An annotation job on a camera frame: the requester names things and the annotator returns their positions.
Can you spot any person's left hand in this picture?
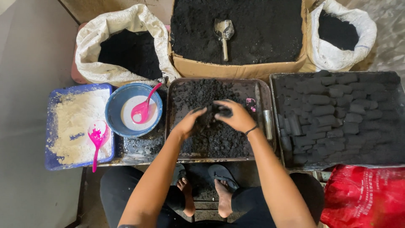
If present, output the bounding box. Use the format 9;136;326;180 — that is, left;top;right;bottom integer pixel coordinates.
172;107;208;140

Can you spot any person's right hand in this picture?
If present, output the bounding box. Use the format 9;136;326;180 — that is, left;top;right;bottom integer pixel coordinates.
213;99;258;134

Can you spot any black charcoal paste lump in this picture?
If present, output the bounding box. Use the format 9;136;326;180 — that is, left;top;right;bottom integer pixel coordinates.
197;105;233;128

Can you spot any heap of black charcoal paste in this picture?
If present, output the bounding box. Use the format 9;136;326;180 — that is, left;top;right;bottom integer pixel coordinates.
171;79;257;158

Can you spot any cardboard box of charcoal powder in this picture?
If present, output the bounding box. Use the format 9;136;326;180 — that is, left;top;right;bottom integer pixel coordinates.
167;0;309;80

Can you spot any black wristband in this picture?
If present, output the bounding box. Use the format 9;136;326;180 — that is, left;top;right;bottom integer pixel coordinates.
244;124;259;137

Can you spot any metal tray with charcoal paste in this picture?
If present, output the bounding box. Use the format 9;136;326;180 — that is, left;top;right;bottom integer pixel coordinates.
164;77;277;163

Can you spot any metal tube mould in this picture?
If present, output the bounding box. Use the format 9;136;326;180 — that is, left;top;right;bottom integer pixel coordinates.
262;110;273;141

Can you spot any large dark tray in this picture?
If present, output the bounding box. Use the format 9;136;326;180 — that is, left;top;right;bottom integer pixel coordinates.
269;71;405;171

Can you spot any grey flip-flop sandal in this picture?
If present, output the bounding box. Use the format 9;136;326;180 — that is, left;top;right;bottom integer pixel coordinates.
170;163;187;186
208;164;240;192

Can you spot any flat metal sheet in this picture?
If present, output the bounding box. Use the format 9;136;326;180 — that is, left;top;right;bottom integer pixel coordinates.
97;79;169;167

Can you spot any metal scoop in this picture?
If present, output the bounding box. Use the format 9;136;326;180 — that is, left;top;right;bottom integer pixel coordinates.
213;18;235;62

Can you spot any blue bowl with white liquid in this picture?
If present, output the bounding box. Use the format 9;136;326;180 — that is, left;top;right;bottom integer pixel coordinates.
105;83;164;138

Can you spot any pile of black charcoal briquettes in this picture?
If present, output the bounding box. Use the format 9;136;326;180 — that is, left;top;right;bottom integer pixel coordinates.
277;70;402;165

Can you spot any small white sack of charcoal powder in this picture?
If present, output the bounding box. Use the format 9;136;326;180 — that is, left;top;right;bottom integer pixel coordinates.
308;0;378;72

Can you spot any blue tray with white powder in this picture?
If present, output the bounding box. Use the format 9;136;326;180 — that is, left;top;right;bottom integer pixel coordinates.
44;83;116;172

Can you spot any large white sack of charcoal powder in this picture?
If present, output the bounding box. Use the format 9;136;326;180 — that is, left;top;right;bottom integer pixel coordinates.
75;3;181;87

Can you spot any red plastic bag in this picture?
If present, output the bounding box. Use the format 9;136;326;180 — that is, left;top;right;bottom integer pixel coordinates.
320;164;405;228

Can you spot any pink spoon with curved handle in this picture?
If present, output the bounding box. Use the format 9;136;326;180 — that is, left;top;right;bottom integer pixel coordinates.
130;82;163;125

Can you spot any pink spoon with straight handle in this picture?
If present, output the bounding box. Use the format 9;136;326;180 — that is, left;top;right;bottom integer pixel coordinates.
87;120;110;173

